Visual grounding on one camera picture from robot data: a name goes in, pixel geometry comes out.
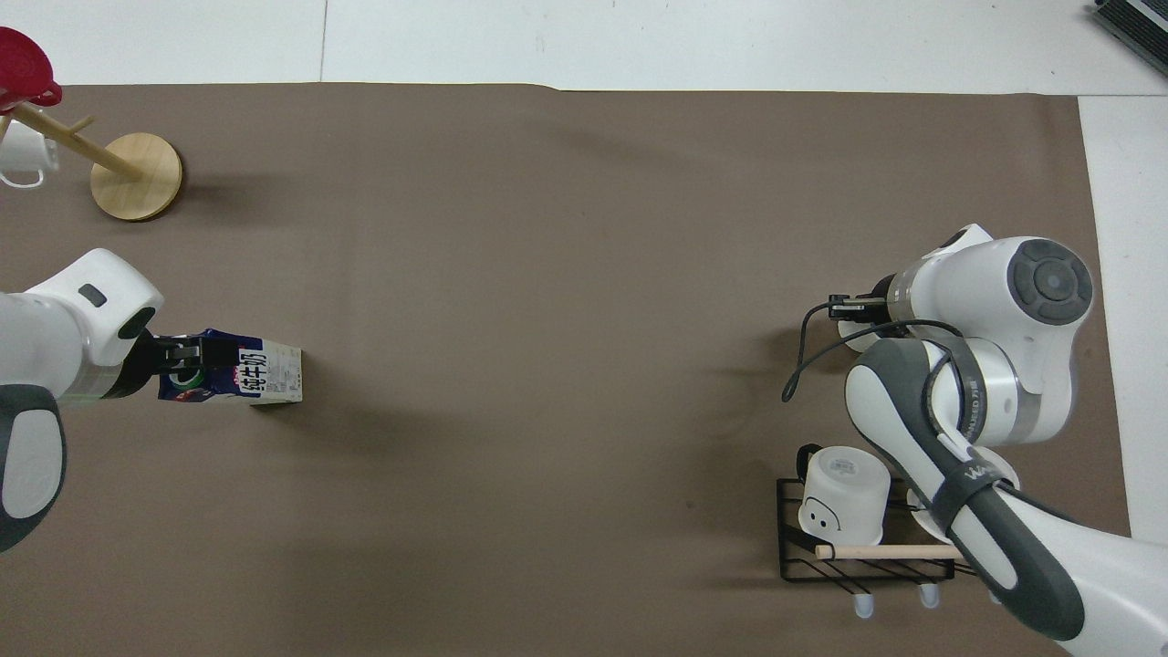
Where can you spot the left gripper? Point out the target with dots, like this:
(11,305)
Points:
(137,365)

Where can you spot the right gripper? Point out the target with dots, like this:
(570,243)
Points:
(878,306)

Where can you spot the blue and white milk carton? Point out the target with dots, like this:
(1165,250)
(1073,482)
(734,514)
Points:
(265,372)

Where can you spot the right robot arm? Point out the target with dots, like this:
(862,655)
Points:
(1004,365)

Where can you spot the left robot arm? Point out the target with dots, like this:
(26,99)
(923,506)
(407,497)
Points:
(55,338)

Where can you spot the wooden cup tree stand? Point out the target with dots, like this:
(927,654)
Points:
(137,178)

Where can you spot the white cup with smiley face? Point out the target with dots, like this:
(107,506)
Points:
(844,497)

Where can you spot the red cup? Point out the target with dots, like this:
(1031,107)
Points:
(23,64)

